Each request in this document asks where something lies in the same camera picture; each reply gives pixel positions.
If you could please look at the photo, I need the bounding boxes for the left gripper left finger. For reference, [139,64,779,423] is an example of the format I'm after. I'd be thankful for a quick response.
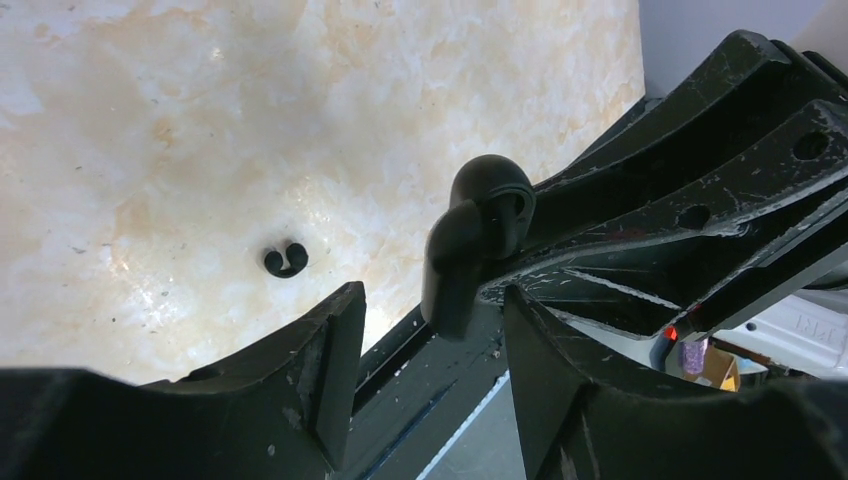
[1,281,366,479]

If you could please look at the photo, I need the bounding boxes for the black oval case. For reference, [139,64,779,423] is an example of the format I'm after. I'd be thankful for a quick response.
[420,154,536,341]

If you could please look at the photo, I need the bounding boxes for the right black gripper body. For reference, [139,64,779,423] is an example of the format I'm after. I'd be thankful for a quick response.
[483,30,847,338]

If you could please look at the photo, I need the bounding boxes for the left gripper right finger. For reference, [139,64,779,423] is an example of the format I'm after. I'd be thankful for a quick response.
[503,285,847,479]

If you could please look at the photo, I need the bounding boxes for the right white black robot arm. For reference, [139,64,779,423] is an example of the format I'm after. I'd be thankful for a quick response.
[478,30,847,377]

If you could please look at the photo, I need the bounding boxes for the small black earbud tip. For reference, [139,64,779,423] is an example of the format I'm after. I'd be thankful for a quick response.
[263,242,309,279]

